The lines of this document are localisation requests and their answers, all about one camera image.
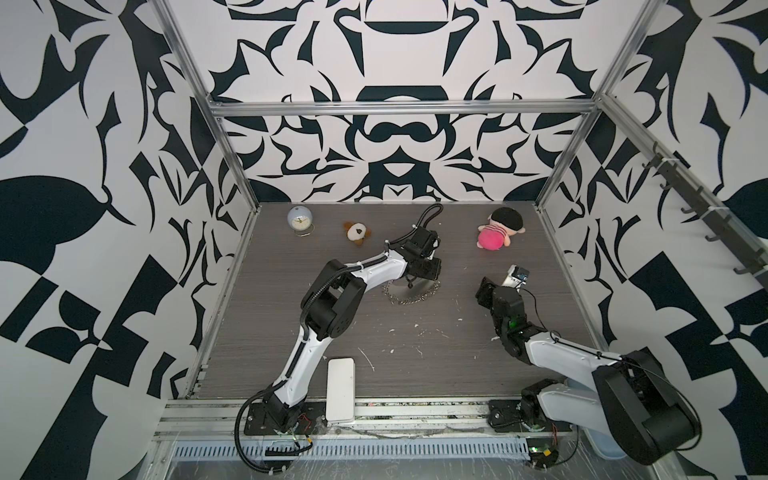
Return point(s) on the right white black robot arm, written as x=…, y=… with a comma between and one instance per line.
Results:
x=625, y=399

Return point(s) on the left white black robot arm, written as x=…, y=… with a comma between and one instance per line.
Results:
x=329, y=307

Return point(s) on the black wall hook rack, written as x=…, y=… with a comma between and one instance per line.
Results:
x=722, y=221

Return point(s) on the white rectangular box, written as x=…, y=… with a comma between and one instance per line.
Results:
x=340, y=394

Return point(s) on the brown white plush dog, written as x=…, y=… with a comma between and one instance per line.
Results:
x=356, y=232

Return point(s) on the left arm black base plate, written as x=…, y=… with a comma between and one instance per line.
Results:
x=266, y=419

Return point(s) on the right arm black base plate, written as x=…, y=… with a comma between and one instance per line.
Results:
x=525, y=412

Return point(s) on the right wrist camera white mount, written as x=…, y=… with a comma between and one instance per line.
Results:
x=516, y=277

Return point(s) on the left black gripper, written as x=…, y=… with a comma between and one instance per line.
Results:
x=438, y=268

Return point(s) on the pink plush doll black hat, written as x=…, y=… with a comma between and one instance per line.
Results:
x=501, y=225

